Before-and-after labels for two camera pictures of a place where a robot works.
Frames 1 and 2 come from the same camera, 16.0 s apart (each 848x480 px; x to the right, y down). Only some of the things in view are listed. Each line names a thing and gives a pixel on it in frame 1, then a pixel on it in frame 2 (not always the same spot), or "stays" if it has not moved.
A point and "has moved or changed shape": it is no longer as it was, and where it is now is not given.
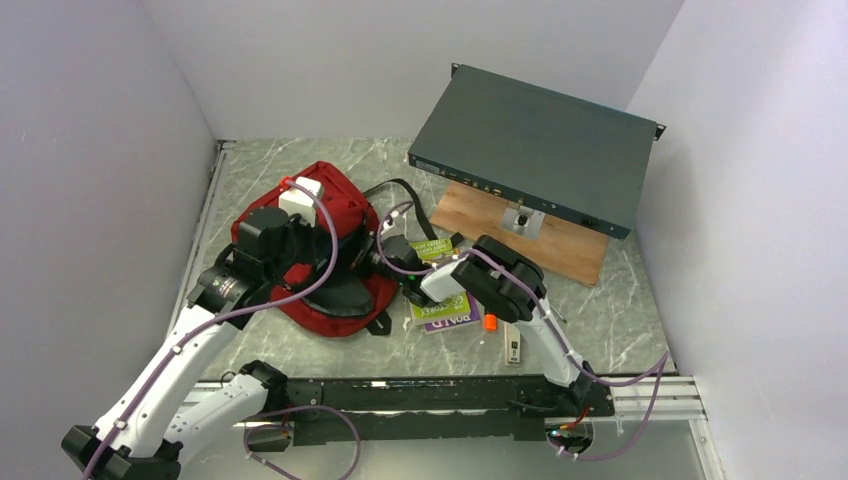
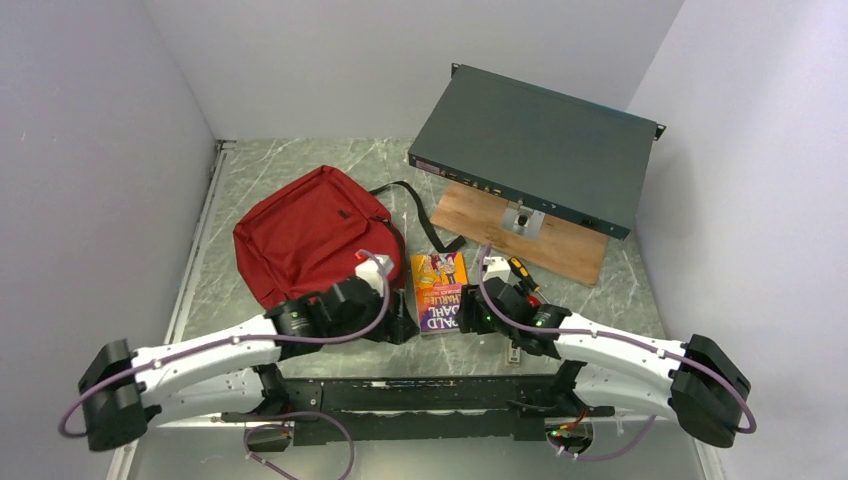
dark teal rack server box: (538, 147) stays
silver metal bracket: (522, 220) stays
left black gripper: (310, 233) → (399, 325)
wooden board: (566, 251) stays
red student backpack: (358, 300) has moved or changed shape
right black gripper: (366, 256) → (468, 313)
